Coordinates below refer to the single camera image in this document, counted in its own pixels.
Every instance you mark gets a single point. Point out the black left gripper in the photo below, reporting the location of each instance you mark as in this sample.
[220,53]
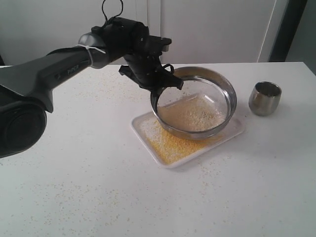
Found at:
[148,73]

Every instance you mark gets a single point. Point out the round steel mesh sieve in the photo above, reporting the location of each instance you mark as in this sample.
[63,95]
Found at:
[199,81]

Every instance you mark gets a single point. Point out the small steel cup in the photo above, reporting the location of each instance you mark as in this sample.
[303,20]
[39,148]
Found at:
[264,98]

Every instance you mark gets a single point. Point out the yellow grain pile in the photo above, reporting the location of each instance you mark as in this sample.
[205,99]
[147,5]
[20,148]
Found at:
[171,148]

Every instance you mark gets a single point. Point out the white rice grains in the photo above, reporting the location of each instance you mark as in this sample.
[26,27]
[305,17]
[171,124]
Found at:
[192,114]

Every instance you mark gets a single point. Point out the white rectangular tray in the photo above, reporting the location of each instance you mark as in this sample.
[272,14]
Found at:
[234,128]

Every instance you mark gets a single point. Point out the white cabinet doors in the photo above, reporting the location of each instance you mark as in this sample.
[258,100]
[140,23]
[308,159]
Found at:
[202,31]

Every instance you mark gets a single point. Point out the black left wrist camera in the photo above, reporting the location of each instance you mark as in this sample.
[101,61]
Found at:
[158,45]

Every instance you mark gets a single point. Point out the white cable tie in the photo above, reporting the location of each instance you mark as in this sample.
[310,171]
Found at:
[98,57]

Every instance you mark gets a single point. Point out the dark vertical post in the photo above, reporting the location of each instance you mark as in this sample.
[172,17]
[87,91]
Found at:
[287,30]

